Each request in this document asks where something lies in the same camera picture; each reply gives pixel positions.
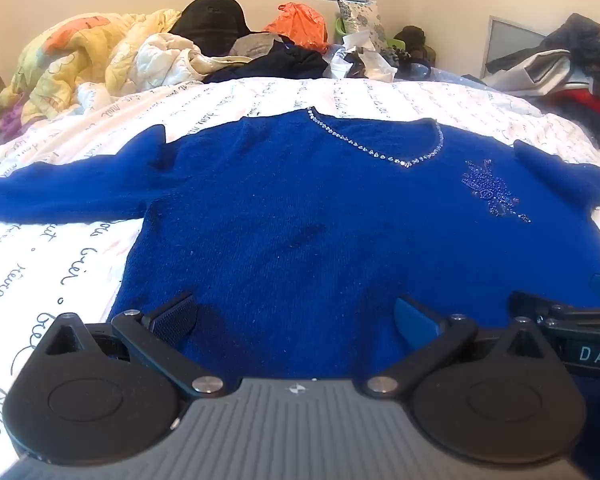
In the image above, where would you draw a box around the clear plastic wrapping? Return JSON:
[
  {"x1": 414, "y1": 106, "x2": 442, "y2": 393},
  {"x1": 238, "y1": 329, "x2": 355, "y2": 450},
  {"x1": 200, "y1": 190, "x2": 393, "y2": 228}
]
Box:
[{"x1": 327, "y1": 32, "x2": 396, "y2": 83}]

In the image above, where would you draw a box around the blue knit sweater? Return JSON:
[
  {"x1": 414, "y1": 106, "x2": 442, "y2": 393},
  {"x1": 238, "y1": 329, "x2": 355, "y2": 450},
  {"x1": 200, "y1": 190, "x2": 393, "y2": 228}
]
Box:
[{"x1": 0, "y1": 107, "x2": 600, "y2": 441}]

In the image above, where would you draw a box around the black hat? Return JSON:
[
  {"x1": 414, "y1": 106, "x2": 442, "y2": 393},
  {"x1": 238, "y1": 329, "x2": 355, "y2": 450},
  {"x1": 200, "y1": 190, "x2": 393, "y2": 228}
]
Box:
[{"x1": 169, "y1": 0, "x2": 253, "y2": 56}]

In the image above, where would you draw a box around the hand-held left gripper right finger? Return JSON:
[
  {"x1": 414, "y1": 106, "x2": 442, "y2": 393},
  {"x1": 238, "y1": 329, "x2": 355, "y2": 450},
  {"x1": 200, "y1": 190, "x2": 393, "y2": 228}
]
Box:
[{"x1": 362, "y1": 296, "x2": 548, "y2": 397}]

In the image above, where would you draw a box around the white padded garment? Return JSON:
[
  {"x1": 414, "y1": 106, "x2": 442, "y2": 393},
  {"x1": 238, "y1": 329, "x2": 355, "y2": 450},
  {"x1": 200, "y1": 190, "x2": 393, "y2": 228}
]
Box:
[{"x1": 77, "y1": 32, "x2": 246, "y2": 106}]

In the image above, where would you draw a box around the black strap bag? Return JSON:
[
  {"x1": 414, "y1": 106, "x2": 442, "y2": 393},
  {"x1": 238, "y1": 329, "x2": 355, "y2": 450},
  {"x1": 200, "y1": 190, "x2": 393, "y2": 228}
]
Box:
[{"x1": 390, "y1": 50, "x2": 433, "y2": 81}]

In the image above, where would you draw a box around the white and grey garment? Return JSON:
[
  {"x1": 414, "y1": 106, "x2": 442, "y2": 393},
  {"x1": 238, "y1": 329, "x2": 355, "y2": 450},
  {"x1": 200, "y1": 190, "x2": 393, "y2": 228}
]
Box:
[{"x1": 485, "y1": 49, "x2": 600, "y2": 93}]

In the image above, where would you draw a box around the purple cloth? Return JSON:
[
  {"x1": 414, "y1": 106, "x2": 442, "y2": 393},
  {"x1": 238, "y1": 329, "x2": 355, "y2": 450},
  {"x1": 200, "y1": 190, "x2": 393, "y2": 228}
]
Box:
[{"x1": 0, "y1": 107, "x2": 26, "y2": 146}]

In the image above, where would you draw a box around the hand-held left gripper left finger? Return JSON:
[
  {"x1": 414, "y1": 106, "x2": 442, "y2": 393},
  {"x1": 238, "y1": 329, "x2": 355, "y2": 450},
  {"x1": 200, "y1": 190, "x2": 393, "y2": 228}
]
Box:
[{"x1": 40, "y1": 294, "x2": 226, "y2": 397}]

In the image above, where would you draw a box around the yellow cartoon print comforter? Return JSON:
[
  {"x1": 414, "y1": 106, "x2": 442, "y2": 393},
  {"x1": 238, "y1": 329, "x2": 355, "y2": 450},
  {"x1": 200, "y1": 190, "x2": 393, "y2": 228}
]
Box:
[{"x1": 0, "y1": 9, "x2": 181, "y2": 126}]

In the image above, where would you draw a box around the white script print quilt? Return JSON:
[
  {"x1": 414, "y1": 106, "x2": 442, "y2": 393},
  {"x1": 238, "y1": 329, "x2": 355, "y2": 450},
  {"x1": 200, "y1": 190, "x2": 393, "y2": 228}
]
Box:
[{"x1": 0, "y1": 77, "x2": 600, "y2": 480}]

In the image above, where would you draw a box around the dark navy garment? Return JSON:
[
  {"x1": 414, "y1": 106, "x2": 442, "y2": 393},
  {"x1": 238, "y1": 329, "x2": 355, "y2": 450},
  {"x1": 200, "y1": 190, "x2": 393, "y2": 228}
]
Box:
[{"x1": 202, "y1": 40, "x2": 331, "y2": 83}]

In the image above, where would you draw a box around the floral print pillow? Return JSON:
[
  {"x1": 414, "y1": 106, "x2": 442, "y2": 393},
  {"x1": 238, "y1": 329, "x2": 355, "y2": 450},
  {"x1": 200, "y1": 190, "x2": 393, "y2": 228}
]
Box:
[{"x1": 336, "y1": 0, "x2": 385, "y2": 41}]

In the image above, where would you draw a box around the grey framed panel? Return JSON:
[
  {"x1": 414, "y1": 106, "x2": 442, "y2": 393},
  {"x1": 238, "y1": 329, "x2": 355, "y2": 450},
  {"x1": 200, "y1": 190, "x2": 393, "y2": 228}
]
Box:
[{"x1": 482, "y1": 15, "x2": 548, "y2": 78}]

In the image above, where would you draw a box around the grey and red clothes pile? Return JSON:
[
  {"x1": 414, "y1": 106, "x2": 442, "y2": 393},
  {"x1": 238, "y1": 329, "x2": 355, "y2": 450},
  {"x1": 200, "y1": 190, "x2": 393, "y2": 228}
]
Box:
[{"x1": 485, "y1": 12, "x2": 600, "y2": 78}]

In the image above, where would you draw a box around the olive brown bag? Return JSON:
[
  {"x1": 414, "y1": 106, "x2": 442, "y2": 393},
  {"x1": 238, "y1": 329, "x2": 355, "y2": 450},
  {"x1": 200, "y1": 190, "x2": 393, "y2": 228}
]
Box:
[{"x1": 394, "y1": 25, "x2": 437, "y2": 63}]

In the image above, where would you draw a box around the orange plastic bag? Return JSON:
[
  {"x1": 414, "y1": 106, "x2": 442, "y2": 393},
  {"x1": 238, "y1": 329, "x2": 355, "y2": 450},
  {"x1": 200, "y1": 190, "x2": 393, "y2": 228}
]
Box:
[{"x1": 262, "y1": 2, "x2": 329, "y2": 53}]

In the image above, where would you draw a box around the green plastic chair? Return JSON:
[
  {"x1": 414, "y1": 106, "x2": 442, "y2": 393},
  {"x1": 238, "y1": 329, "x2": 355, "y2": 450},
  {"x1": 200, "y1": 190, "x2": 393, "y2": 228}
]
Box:
[{"x1": 334, "y1": 15, "x2": 411, "y2": 56}]

